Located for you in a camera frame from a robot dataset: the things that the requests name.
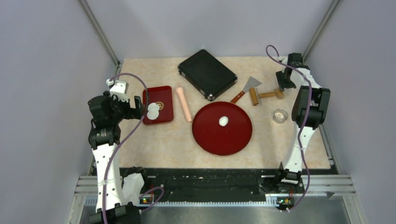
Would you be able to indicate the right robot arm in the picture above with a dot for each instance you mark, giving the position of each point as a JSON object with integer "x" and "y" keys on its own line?
{"x": 308, "y": 113}

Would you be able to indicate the wooden double-ended roller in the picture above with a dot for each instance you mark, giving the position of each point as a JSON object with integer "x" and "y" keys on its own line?
{"x": 256, "y": 96}

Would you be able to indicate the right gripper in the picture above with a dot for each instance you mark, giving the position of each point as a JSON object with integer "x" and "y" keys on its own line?
{"x": 282, "y": 84}

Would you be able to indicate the round red tray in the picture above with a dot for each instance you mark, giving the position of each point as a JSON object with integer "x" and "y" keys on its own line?
{"x": 223, "y": 141}

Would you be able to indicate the clear glass cup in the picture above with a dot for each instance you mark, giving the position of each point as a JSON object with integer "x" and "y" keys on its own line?
{"x": 280, "y": 116}

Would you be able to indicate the red rectangular tray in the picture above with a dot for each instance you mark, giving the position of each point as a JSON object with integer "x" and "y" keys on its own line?
{"x": 162, "y": 95}

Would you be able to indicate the white dough ball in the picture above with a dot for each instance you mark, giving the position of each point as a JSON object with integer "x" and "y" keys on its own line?
{"x": 223, "y": 121}

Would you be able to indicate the pink plastic cylinder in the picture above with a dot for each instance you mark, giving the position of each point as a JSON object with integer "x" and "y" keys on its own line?
{"x": 184, "y": 104}

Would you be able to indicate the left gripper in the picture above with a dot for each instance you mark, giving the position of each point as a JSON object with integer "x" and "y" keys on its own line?
{"x": 135, "y": 112}

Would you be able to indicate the lower white dumpling wrapper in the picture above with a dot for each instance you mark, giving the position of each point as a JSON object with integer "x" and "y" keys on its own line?
{"x": 153, "y": 115}

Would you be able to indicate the black case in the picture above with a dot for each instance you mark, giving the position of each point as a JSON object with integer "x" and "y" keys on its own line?
{"x": 207, "y": 74}

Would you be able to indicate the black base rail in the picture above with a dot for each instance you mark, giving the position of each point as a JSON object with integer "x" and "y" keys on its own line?
{"x": 210, "y": 185}

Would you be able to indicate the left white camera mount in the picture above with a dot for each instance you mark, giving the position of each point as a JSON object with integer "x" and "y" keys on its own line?
{"x": 118, "y": 90}

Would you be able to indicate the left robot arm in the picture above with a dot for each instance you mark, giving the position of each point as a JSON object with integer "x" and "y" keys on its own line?
{"x": 104, "y": 138}

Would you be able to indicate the metal scraper wooden handle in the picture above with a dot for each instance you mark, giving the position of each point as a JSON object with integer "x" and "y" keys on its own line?
{"x": 251, "y": 82}

